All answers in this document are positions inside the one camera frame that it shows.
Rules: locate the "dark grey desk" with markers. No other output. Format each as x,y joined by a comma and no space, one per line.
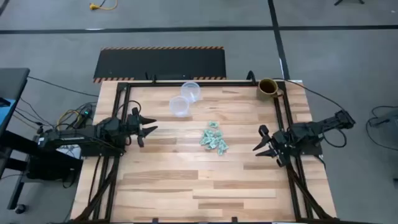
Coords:
12,82

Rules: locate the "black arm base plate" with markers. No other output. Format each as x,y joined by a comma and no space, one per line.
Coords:
315,149

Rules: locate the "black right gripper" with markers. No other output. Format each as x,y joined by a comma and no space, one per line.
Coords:
280,143

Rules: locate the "grey floor device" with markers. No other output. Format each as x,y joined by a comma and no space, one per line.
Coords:
385,119

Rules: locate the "pale green paper packet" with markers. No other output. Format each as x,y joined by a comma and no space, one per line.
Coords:
218,134
207,133
213,124
221,152
224,145
204,141
214,143

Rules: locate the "black power box green light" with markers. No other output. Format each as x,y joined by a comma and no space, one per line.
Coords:
84,113

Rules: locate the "black equipment cart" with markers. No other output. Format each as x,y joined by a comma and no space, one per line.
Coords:
46,168

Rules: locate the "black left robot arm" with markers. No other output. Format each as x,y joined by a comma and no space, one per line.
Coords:
77,137

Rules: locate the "green glazed ceramic mug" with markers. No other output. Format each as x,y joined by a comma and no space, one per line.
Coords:
267,87

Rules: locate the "black aluminium table frame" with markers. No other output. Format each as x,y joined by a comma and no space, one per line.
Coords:
217,83

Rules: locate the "black caster wheel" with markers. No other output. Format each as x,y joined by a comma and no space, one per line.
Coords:
20,208

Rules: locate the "black tripod leg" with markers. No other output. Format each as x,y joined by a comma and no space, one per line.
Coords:
348,1

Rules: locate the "clear plastic container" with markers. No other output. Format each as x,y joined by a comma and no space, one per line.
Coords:
190,90
178,105

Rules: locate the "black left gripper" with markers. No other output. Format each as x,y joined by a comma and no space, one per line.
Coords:
134,123

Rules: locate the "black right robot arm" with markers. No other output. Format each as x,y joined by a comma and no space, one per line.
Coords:
311,129

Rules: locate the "black hazard-striped floor mat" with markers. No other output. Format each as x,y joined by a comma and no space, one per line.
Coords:
155,63

